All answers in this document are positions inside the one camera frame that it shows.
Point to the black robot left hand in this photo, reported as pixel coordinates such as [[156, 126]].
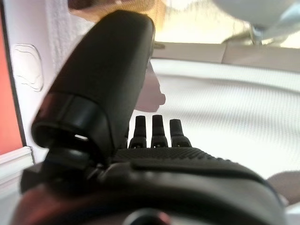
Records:
[[98, 70]]

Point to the woven wicker basket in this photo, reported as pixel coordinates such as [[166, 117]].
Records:
[[93, 7]]

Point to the bed with beige cover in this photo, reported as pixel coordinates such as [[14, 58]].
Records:
[[222, 105]]

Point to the white textured bed blanket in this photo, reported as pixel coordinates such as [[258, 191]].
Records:
[[222, 112]]

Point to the grey striped rug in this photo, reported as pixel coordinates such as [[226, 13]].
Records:
[[61, 35]]

